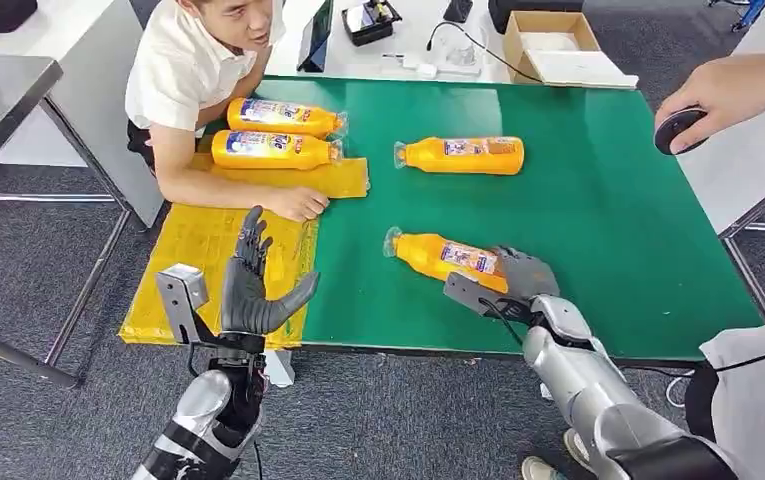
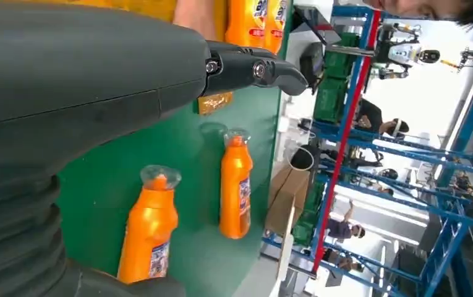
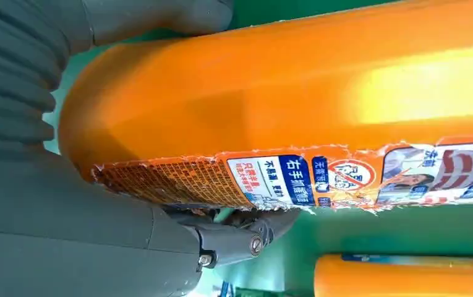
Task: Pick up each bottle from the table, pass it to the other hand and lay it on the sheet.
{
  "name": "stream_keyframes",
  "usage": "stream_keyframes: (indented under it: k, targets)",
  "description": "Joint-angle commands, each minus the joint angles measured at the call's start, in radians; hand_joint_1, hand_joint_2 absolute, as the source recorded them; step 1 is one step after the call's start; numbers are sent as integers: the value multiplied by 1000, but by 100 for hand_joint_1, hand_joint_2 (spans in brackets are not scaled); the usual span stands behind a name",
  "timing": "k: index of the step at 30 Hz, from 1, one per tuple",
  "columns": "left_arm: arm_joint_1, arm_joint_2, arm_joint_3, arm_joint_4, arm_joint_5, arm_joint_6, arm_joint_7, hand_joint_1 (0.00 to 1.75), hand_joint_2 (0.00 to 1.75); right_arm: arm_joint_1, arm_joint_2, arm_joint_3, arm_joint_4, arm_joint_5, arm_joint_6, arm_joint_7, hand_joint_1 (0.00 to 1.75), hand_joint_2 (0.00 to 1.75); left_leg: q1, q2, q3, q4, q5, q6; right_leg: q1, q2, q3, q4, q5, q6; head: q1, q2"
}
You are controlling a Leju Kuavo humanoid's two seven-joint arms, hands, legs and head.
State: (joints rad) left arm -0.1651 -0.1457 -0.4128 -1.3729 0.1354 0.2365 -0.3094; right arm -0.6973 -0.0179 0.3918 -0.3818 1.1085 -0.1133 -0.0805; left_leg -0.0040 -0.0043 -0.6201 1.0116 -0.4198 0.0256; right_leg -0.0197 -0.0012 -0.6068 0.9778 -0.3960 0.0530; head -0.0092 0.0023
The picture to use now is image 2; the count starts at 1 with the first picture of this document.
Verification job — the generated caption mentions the white humanoid robot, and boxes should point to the white humanoid robot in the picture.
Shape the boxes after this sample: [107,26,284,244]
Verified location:
[375,22,442,79]

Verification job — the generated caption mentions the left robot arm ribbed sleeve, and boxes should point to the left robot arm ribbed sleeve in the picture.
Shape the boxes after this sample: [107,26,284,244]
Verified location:
[0,161,187,297]

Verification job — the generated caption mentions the seated person with headset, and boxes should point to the seated person with headset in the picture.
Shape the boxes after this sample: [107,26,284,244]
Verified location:
[354,98,411,140]

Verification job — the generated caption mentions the brown cardboard box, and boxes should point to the brown cardboard box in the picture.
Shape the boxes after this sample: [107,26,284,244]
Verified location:
[263,163,313,283]

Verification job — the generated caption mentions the green table mat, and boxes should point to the green table mat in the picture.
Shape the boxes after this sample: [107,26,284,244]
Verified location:
[57,0,295,297]

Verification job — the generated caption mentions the orange drink bottle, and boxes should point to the orange drink bottle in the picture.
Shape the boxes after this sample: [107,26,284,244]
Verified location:
[265,0,289,55]
[224,0,269,48]
[219,128,254,240]
[116,165,182,285]

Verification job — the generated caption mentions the standing person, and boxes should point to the standing person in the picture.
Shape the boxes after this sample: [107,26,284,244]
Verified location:
[327,200,367,243]

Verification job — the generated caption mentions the blue and red metal rack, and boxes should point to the blue and red metal rack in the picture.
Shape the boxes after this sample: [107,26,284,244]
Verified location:
[260,4,473,297]

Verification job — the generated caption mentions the green crates on rack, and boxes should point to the green crates on rack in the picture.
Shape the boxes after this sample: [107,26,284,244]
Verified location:
[313,32,360,124]

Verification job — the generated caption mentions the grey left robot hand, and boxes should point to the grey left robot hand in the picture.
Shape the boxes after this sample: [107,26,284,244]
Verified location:
[0,3,309,178]

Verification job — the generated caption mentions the crouching person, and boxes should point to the crouching person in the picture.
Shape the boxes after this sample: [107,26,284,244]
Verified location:
[322,247,365,274]

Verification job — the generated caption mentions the green plastic crate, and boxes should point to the green plastic crate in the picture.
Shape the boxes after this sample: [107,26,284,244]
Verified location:
[291,180,326,248]

